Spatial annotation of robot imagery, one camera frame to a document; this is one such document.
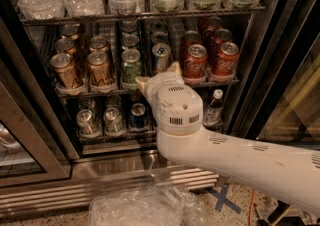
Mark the stainless steel fridge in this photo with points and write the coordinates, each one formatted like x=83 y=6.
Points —
x=47 y=163

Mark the rear left coca-cola can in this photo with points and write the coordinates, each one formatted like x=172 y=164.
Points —
x=189 y=38

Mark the rear right coca-cola can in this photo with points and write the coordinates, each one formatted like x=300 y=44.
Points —
x=209 y=24

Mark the blue tape cross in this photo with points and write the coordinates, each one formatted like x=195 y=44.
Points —
x=223 y=200

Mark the bottom left silver can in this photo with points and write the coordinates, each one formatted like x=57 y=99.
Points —
x=86 y=121

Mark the clear plastic bag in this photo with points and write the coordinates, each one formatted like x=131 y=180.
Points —
x=153 y=206

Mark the right white-cap bottle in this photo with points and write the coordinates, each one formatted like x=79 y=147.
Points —
x=213 y=108

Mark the middle right coca-cola can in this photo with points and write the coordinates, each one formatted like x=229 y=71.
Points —
x=216 y=38

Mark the front left gold can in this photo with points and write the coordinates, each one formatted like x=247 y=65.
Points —
x=67 y=70

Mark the redbull can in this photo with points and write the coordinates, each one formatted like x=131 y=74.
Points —
x=160 y=54
x=158 y=26
x=159 y=38

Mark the middle left gold can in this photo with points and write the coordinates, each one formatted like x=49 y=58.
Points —
x=67 y=45

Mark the front right coca-cola can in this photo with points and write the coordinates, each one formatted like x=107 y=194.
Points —
x=225 y=61

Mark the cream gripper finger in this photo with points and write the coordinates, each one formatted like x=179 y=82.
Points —
x=175 y=67
x=141 y=82

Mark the coca-cola can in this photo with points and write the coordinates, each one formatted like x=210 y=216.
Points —
x=225 y=61
x=216 y=38
x=189 y=38
x=195 y=60
x=209 y=24

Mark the front left coca-cola can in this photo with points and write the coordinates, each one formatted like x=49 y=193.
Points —
x=195 y=60

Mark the yellow black stand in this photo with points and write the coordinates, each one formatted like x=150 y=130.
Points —
x=279 y=217

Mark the rear left gold can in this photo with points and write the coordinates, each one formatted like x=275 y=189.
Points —
x=70 y=31

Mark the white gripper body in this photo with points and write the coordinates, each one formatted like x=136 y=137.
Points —
x=156 y=82

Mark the open glass fridge door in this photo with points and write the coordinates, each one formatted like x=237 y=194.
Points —
x=278 y=100

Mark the silver can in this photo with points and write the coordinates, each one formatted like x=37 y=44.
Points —
x=113 y=121
x=86 y=121

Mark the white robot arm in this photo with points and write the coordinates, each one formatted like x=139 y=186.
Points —
x=289 y=174

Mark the rear green can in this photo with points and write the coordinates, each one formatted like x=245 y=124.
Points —
x=128 y=27

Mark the front green can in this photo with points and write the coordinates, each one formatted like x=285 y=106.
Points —
x=131 y=66

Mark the bottom left pepsi can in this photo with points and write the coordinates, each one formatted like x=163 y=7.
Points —
x=138 y=117

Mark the gold can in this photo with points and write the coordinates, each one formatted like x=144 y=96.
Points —
x=67 y=70
x=70 y=31
x=99 y=43
x=99 y=67
x=67 y=45

